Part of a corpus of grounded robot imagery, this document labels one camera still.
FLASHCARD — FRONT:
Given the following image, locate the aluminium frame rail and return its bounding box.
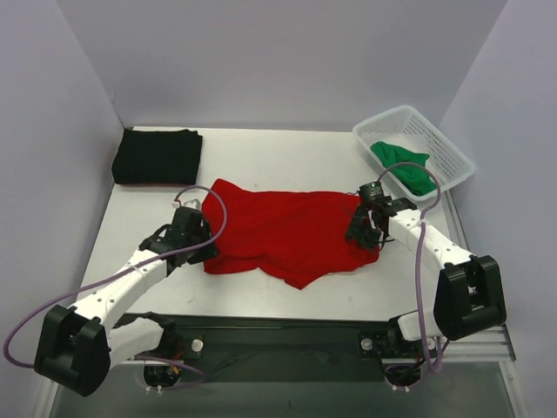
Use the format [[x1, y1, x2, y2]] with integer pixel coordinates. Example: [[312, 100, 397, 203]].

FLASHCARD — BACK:
[[45, 322, 517, 365]]

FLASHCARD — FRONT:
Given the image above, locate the white plastic basket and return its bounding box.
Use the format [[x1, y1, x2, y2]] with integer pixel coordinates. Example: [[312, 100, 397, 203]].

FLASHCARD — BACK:
[[352, 105, 475, 192]]

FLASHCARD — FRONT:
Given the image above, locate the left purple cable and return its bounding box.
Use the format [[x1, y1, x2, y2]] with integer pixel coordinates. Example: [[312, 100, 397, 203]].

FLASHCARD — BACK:
[[3, 185, 229, 388]]

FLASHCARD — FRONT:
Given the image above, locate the red t shirt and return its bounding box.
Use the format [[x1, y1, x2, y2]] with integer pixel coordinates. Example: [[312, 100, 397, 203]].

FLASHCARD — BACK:
[[202, 179, 379, 289]]

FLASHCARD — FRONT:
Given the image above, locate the green t shirt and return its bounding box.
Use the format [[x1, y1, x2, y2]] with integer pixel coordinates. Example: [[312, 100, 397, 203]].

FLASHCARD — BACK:
[[370, 141, 436, 196]]

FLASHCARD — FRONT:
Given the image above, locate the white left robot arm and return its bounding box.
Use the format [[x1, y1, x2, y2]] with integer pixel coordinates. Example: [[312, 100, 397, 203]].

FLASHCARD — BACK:
[[33, 204, 218, 396]]

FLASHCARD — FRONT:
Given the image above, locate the purple cable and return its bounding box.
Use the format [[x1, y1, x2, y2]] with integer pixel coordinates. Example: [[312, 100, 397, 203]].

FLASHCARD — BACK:
[[374, 162, 446, 388], [3, 185, 229, 388]]

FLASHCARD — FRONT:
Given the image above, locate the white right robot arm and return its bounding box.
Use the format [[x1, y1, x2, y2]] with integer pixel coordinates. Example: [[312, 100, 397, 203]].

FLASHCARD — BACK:
[[345, 181, 507, 355]]

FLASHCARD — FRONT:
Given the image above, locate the folded black t shirt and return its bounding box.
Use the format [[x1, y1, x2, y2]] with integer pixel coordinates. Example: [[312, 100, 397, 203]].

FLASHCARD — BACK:
[[111, 129, 203, 185]]

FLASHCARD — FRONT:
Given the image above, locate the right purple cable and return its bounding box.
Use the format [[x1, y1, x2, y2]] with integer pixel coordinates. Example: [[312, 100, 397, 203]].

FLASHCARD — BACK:
[[374, 162, 446, 388]]

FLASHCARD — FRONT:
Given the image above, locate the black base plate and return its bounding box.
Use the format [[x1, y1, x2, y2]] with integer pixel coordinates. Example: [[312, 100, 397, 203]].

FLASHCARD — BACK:
[[139, 315, 425, 386]]

